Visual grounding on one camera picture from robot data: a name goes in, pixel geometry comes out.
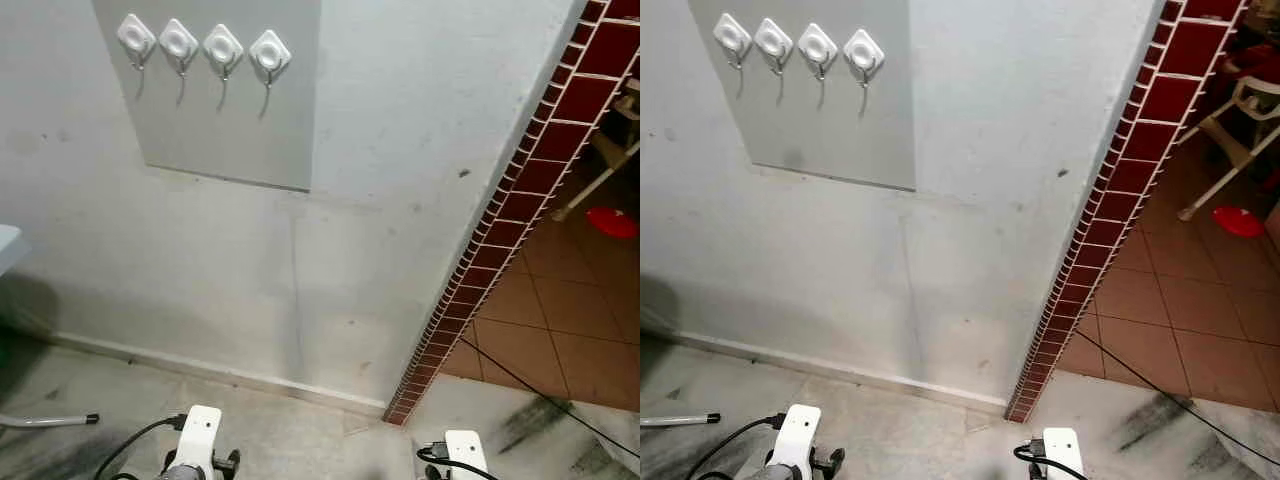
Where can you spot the white table leg black foot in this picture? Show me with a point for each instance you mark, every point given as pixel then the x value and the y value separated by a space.
pixel 680 419
pixel 45 420

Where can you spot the white table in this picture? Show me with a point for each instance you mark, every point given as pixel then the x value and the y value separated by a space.
pixel 8 248

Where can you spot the red plastic plate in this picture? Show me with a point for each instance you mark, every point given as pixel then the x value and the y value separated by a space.
pixel 612 222
pixel 1238 221

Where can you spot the white plastic chair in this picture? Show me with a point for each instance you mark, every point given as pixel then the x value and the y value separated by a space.
pixel 1240 145
pixel 612 150

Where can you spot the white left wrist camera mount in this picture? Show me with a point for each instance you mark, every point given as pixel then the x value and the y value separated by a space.
pixel 800 432
pixel 200 432

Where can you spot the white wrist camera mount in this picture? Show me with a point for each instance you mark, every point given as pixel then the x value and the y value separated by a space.
pixel 1062 452
pixel 467 455
pixel 800 432
pixel 200 432

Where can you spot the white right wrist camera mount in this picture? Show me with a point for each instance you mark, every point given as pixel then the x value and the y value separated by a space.
pixel 467 455
pixel 1062 452

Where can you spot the grey wall panel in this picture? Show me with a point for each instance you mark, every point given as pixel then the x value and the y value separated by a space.
pixel 830 140
pixel 230 140

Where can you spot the white adhesive wall hook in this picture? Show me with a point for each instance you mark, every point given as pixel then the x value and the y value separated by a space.
pixel 772 39
pixel 222 45
pixel 269 52
pixel 731 33
pixel 136 34
pixel 863 50
pixel 817 45
pixel 178 40

